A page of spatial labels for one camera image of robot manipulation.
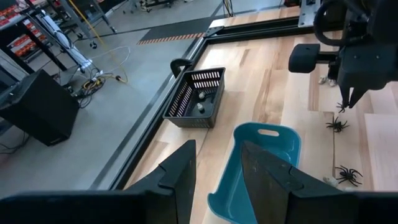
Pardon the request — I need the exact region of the teal plastic bin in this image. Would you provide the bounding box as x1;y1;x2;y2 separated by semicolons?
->
206;121;302;224

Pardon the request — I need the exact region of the white floor cable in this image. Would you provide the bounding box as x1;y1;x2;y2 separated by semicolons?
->
90;45;131;75

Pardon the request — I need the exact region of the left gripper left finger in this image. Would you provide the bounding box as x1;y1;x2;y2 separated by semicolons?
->
0;139;198;224

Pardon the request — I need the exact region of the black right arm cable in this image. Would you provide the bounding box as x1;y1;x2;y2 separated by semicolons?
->
313;0;371;47

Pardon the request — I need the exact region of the black frame clamp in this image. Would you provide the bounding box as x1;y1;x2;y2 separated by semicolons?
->
170;58;193;78

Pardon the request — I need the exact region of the white long tube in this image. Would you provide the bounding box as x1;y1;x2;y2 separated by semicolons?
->
39;12;93;71

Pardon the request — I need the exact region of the silver metal bracket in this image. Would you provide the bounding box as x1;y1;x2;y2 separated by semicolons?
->
297;0;322;28

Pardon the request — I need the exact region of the grey rolling stand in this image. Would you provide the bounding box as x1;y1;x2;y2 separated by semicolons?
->
57;0;118;50

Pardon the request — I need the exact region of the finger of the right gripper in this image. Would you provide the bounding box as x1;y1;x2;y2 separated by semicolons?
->
340;86;351;108
348;88;368;109

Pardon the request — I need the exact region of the black slotted plastic basket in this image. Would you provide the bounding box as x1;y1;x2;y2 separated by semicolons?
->
162;67;226;129

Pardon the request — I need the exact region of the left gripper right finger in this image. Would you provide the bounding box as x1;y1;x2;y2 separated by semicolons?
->
241;139;398;224

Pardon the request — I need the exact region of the shelf with red bins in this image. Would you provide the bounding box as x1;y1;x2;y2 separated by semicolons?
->
0;0;68;74

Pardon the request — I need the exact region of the black mat striped edge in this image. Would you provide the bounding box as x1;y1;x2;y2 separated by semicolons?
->
136;14;224;46

